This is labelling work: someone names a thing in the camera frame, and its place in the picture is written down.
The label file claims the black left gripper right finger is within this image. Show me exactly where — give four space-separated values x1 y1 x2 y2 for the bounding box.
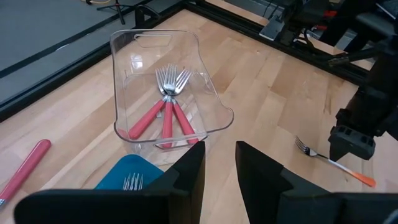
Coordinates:
235 141 398 224

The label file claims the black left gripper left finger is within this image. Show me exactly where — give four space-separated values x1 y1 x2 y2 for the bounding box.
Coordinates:
14 141 206 224

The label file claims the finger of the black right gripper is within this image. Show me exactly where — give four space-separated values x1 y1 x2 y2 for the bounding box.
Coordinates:
328 124 376 162

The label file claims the pink-handled steel fork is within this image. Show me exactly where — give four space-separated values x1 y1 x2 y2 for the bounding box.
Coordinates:
0 139 52 208
127 68 192 141
155 67 200 146
161 63 178 149

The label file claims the teal plastic bin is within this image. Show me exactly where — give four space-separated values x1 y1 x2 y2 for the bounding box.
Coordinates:
94 154 165 191

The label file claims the clear plastic bin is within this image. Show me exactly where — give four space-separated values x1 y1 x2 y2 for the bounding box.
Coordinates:
109 29 235 166

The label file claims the silver mounting bracket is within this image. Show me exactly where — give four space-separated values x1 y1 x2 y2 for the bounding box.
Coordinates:
259 14 286 42

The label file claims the black aluminium table frame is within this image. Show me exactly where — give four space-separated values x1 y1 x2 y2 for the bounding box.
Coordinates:
0 0 373 124

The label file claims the black frame clamp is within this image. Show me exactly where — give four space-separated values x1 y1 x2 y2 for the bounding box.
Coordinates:
134 4 162 29

